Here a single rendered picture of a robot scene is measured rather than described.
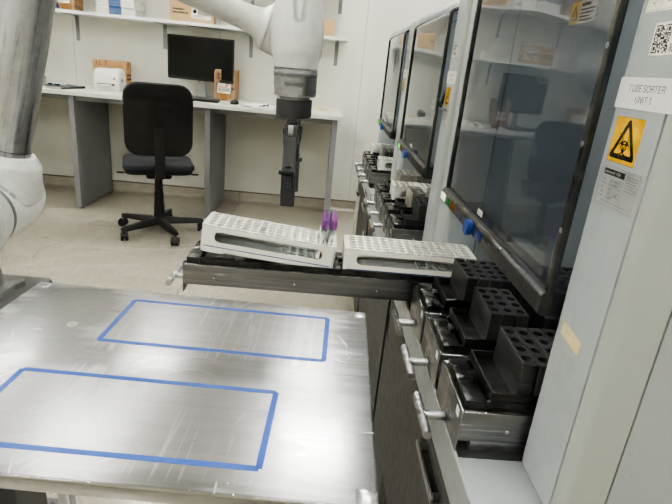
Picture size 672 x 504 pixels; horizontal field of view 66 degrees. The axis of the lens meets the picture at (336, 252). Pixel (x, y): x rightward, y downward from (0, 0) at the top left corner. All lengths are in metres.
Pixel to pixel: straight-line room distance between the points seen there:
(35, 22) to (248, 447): 1.02
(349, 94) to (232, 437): 4.14
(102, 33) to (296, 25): 3.99
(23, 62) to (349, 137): 3.58
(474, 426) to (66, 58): 4.72
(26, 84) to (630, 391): 1.26
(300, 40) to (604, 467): 0.85
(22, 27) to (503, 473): 1.23
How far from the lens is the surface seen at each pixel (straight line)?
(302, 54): 1.07
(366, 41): 4.63
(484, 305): 0.93
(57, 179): 5.32
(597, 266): 0.64
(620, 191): 0.62
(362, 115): 4.65
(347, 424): 0.68
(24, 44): 1.35
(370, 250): 1.14
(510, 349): 0.81
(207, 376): 0.75
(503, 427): 0.80
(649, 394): 0.67
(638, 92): 0.62
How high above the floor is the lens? 1.24
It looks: 20 degrees down
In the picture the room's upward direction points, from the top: 6 degrees clockwise
